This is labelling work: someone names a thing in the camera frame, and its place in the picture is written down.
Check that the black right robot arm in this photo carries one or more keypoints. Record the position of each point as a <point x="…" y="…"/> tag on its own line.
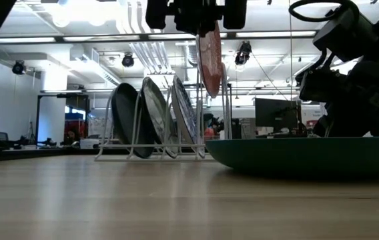
<point x="346" y="36"/>

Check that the person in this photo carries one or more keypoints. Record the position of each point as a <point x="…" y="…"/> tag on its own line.
<point x="71" y="136"/>
<point x="209" y="131"/>

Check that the black ceiling spotlight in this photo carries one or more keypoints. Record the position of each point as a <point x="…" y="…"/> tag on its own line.
<point x="128" y="60"/>
<point x="244" y="53"/>
<point x="18" y="67"/>

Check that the black computer monitor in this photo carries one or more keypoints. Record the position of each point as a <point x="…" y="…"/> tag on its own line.
<point x="276" y="113"/>

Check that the plain dark plate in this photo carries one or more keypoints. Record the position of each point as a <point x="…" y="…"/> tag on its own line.
<point x="126" y="116"/>

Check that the black aluminium table frame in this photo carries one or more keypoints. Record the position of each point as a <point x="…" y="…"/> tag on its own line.
<point x="9" y="155"/>

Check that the large plain green plate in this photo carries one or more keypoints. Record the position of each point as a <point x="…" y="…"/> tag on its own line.
<point x="309" y="156"/>

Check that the black overhead light beam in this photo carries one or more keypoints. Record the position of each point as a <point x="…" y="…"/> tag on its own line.
<point x="59" y="38"/>

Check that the green floral plate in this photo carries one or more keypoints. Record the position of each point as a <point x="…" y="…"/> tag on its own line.
<point x="156" y="110"/>

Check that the red cabinet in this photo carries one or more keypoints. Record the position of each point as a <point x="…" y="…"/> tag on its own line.
<point x="74" y="128"/>

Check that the black metal stand frame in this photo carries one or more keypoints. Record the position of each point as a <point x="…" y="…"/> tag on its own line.
<point x="38" y="116"/>

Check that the red leaf-patterned plate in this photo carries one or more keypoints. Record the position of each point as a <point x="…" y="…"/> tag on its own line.
<point x="209" y="63"/>

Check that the blue patterned plate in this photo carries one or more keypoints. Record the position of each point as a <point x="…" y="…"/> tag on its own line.
<point x="184" y="113"/>

